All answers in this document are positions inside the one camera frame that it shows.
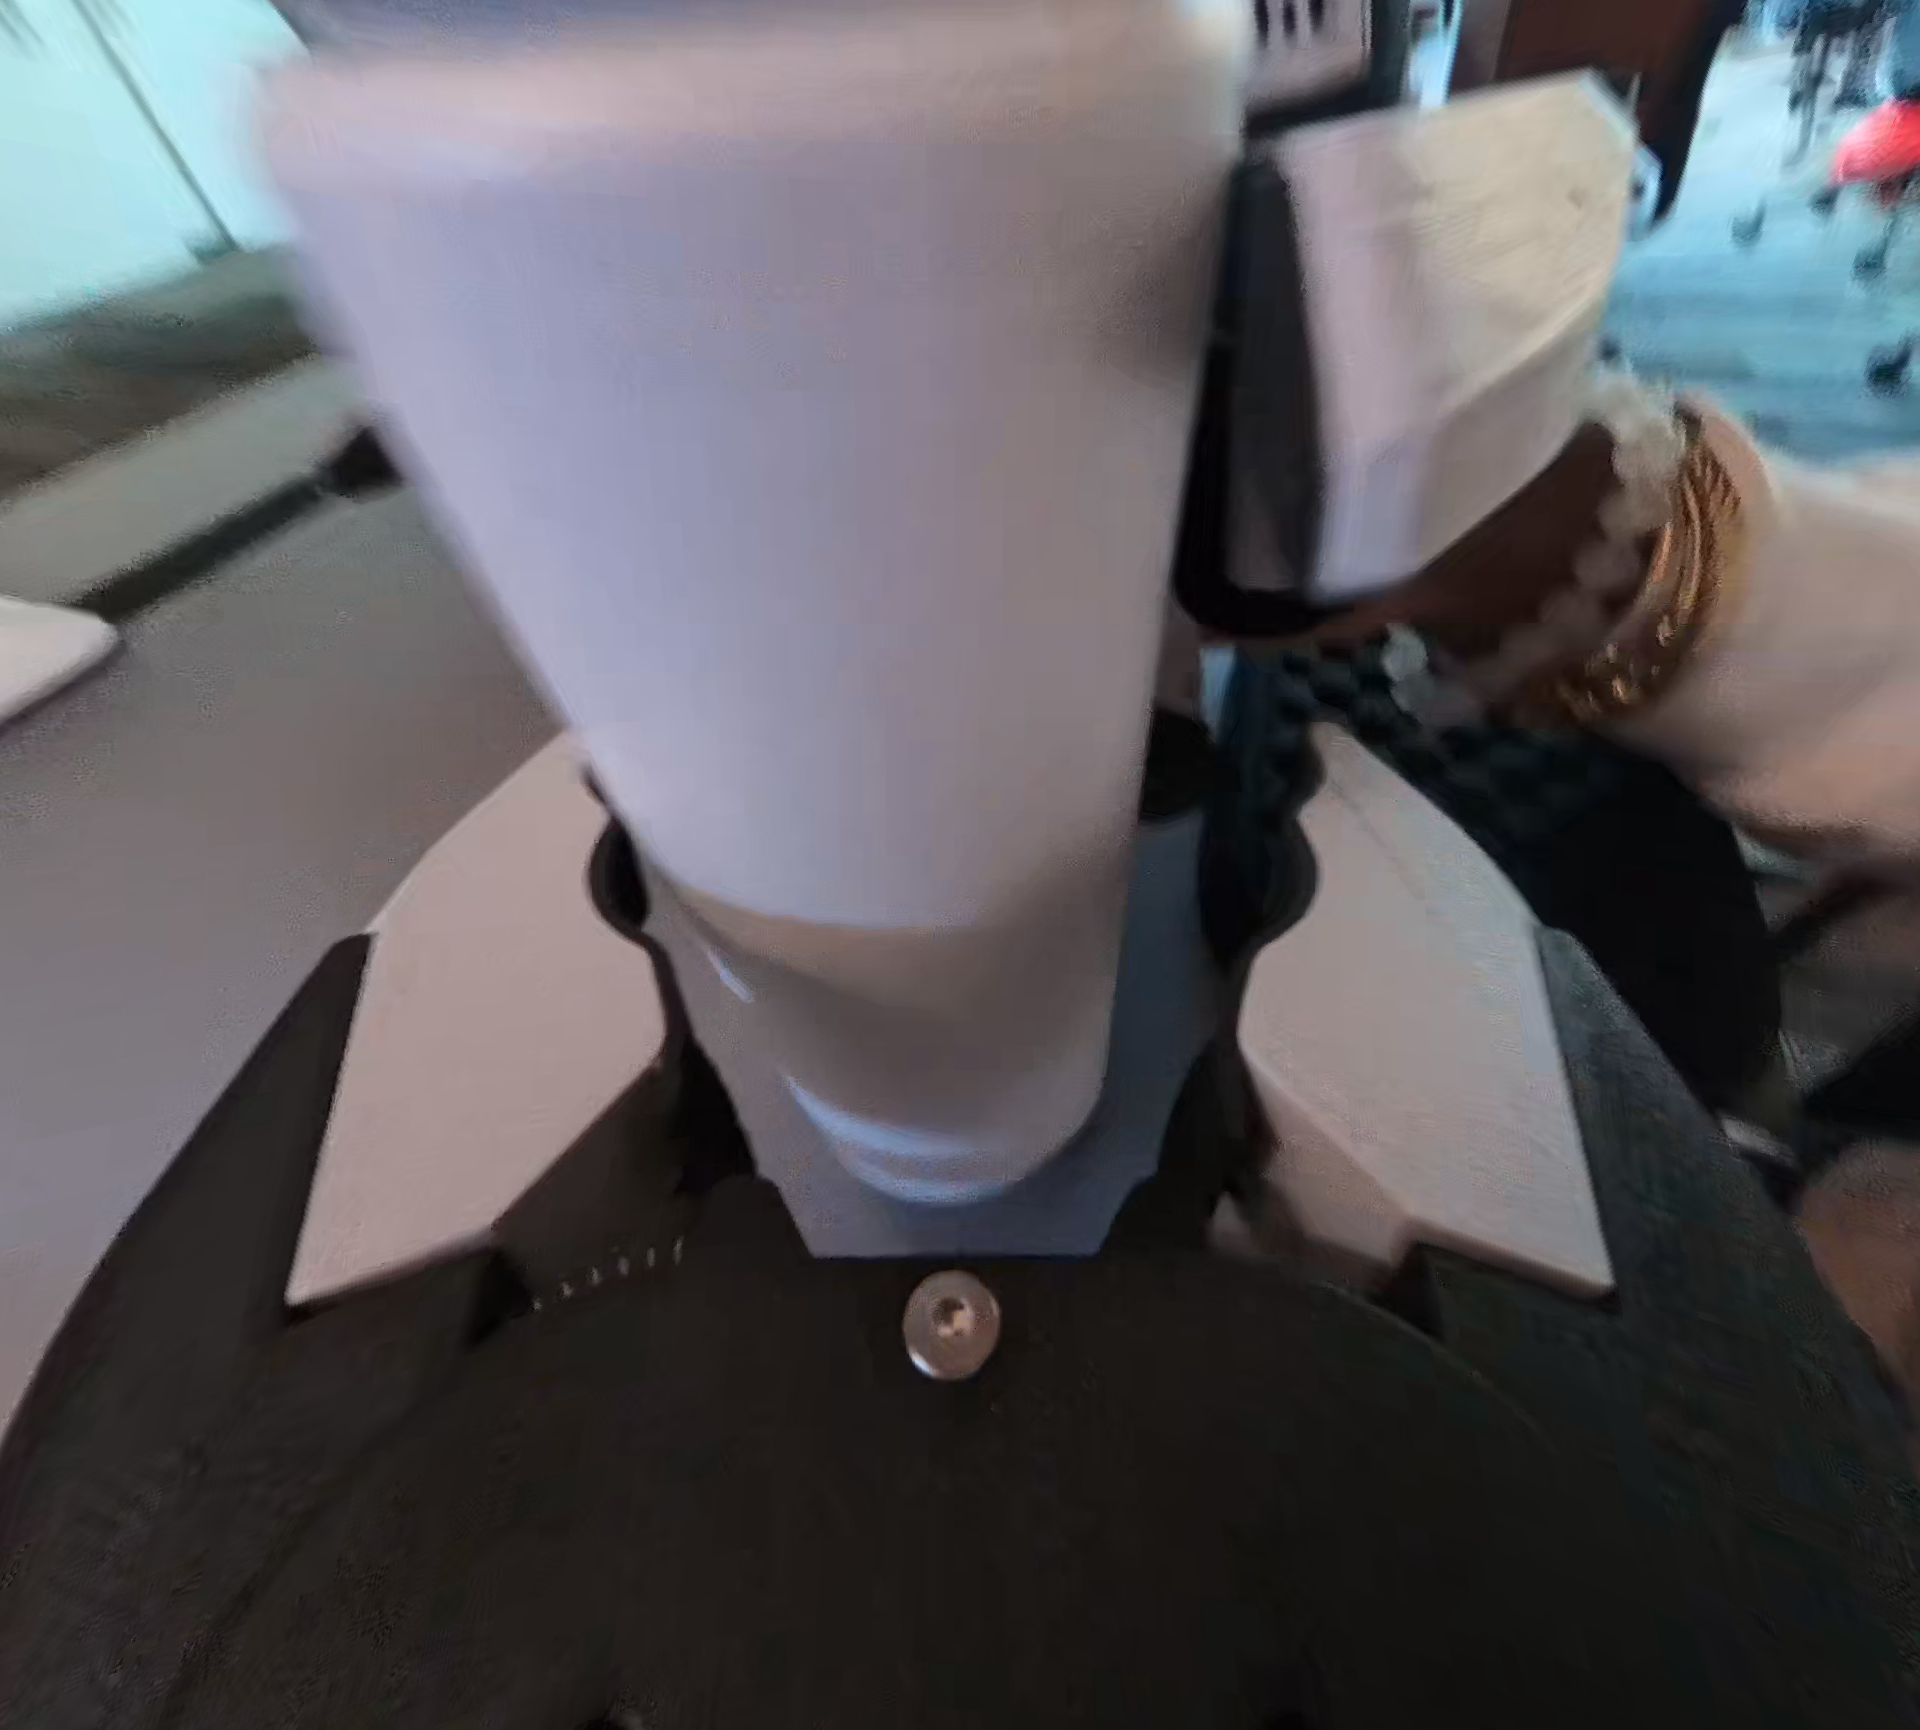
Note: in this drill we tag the instruction sign stand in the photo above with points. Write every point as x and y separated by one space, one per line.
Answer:
47 657

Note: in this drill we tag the dark knit garment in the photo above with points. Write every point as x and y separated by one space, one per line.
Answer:
1620 891

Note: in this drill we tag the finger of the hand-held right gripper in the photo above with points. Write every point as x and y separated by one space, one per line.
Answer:
1454 291

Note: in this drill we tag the white plastic bottle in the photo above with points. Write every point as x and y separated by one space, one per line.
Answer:
750 410

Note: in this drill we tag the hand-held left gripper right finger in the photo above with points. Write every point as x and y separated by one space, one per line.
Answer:
1397 1055

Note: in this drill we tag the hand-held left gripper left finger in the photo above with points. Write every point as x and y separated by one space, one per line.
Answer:
480 1055

